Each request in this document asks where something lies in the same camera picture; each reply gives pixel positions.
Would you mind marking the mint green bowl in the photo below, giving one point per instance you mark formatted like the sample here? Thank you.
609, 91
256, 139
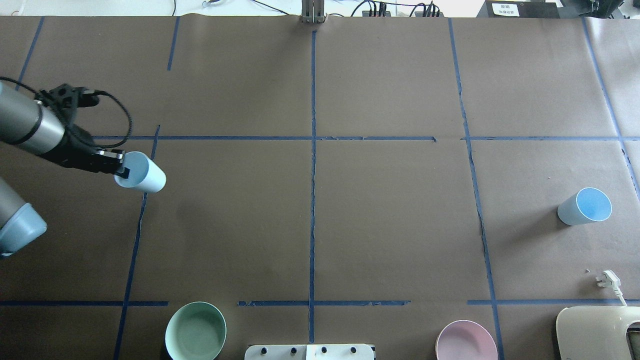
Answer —
196, 331

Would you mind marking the pink bowl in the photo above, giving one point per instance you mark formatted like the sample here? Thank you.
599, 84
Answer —
465, 340

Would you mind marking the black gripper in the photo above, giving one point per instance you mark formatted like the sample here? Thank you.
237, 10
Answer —
73, 150

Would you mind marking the black box with label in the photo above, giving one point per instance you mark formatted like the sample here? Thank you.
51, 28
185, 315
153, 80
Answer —
518, 9

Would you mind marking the metal camera post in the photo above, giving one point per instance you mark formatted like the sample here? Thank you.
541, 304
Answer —
313, 11

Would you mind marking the cream toaster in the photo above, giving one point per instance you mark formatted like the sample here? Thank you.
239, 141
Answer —
590, 332

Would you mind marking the light blue cup opposite side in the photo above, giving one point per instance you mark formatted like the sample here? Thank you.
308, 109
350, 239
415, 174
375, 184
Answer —
143, 174

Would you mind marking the light blue cup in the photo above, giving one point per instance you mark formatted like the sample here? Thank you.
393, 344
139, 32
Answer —
589, 205

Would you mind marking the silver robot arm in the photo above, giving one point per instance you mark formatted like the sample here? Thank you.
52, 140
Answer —
45, 126

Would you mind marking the white power plug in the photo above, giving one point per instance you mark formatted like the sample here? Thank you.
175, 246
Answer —
608, 279

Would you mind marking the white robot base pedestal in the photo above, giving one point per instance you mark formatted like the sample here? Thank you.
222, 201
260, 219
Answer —
340, 351

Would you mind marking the black power strip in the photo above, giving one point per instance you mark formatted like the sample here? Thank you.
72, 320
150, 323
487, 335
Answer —
383, 9

